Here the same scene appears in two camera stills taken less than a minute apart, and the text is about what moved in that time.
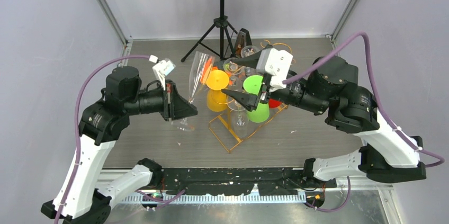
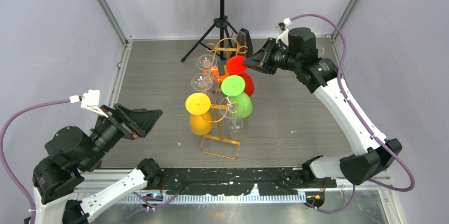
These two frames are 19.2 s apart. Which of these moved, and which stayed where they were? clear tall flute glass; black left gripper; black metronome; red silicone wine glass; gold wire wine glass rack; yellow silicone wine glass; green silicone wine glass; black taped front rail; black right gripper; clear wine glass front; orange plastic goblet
Moved: clear wine glass front; black left gripper; red silicone wine glass; clear tall flute glass; orange plastic goblet; black right gripper; gold wire wine glass rack; green silicone wine glass; yellow silicone wine glass
Stayed: black taped front rail; black metronome
